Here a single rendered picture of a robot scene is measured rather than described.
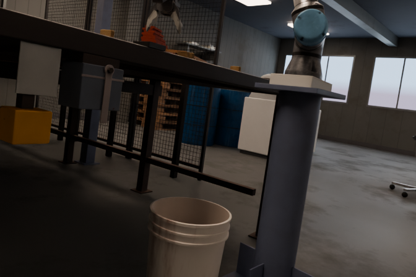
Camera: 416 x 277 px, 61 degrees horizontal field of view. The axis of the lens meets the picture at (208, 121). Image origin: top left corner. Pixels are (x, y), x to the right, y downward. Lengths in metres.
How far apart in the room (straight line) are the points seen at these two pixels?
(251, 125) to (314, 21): 4.10
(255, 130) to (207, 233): 4.15
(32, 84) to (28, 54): 0.07
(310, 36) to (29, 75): 0.90
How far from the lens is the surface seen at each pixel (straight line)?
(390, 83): 10.65
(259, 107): 5.28
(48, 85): 0.95
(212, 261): 1.29
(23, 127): 0.91
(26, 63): 0.92
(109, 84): 1.01
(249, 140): 5.35
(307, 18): 1.33
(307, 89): 1.32
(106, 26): 3.51
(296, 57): 1.46
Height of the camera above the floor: 0.79
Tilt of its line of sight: 4 degrees down
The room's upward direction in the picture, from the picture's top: 8 degrees clockwise
